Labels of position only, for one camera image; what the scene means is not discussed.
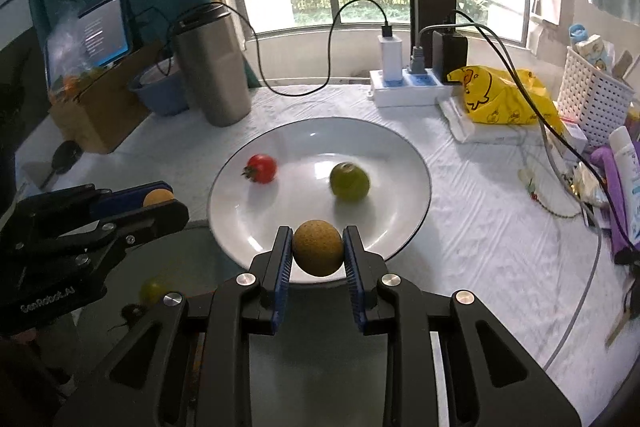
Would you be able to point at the printed packet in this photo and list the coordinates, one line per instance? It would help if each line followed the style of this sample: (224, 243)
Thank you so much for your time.
(597, 49)

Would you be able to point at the purple cloth pouch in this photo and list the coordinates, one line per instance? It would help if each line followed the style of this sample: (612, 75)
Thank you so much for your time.
(612, 177)

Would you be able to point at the small green fruit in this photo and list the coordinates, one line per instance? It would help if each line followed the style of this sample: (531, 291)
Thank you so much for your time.
(151, 289)

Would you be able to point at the cardboard box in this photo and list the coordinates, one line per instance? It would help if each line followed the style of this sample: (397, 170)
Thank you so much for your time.
(100, 112)

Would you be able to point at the grey round mat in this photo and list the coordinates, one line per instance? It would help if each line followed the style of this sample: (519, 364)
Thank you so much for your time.
(200, 257)

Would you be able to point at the shiny snack packet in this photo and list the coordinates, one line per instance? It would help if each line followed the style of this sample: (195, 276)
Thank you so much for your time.
(590, 184)

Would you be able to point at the black power adapter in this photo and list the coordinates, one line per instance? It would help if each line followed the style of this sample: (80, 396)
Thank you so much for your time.
(449, 54)

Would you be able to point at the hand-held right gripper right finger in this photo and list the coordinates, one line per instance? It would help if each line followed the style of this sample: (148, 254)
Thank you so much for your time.
(352, 277)

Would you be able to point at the white power strip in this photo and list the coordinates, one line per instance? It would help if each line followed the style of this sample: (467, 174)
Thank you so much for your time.
(410, 91)

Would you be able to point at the white plate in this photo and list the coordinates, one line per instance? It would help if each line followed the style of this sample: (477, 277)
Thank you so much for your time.
(300, 147)

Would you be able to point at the steel tumbler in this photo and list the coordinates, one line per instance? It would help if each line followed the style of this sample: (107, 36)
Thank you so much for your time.
(212, 67)

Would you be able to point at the person's left forearm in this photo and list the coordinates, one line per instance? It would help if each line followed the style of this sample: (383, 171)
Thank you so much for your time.
(25, 382)

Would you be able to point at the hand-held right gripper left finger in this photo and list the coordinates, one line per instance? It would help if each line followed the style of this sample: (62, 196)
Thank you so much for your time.
(284, 272)

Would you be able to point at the white bowl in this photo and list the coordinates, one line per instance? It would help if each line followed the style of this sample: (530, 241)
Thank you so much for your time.
(150, 74)

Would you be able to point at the blue cap bottle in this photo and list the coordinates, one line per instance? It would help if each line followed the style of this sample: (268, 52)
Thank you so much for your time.
(577, 32)

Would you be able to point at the tablet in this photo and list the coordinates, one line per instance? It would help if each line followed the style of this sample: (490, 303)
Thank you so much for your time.
(110, 32)

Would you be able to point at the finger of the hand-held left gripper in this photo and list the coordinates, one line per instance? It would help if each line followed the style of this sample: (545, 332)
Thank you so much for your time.
(150, 222)
(130, 194)

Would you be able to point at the red tomato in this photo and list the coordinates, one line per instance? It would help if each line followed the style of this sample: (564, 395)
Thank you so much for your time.
(262, 168)

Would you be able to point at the black round object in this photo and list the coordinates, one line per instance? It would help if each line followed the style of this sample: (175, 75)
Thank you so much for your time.
(62, 157)

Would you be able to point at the small white pink box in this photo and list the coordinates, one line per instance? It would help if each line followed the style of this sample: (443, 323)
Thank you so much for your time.
(572, 134)

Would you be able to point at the green lime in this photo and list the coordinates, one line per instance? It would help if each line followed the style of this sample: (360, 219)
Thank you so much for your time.
(350, 182)

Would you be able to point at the dark purple fruit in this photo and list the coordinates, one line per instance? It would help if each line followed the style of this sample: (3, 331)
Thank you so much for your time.
(132, 313)

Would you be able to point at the blue bowl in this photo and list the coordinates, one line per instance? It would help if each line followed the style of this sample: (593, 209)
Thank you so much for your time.
(160, 99)

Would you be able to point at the clear plastic bag of oranges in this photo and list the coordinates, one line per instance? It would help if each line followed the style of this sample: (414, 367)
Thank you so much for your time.
(70, 57)

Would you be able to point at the yellow plastic bag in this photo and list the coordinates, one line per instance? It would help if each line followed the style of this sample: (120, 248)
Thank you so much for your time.
(495, 99)

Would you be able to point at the white flat box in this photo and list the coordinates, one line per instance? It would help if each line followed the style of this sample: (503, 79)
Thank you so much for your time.
(475, 131)

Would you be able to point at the white plastic basket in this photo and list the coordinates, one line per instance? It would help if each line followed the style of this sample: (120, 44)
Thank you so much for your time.
(590, 97)

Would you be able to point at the small orange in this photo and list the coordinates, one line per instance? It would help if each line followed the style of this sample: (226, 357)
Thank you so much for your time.
(158, 197)

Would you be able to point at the white lotion tube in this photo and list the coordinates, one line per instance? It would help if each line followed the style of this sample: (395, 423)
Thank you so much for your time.
(630, 177)

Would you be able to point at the brown round fruit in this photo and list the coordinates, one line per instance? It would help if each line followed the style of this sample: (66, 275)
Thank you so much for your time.
(318, 248)

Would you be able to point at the white charger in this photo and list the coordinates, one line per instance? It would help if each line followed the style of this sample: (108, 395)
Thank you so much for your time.
(390, 57)

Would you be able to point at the grey plug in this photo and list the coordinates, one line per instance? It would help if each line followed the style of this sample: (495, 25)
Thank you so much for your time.
(416, 62)

